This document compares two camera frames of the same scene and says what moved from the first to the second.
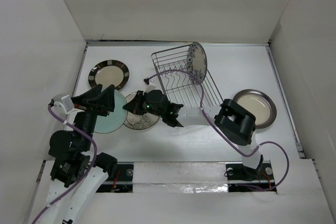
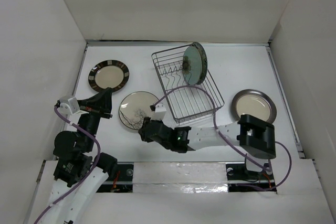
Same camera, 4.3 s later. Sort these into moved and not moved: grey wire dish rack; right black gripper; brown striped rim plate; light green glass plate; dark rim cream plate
Moved: light green glass plate; right black gripper
Not moved: grey wire dish rack; brown striped rim plate; dark rim cream plate
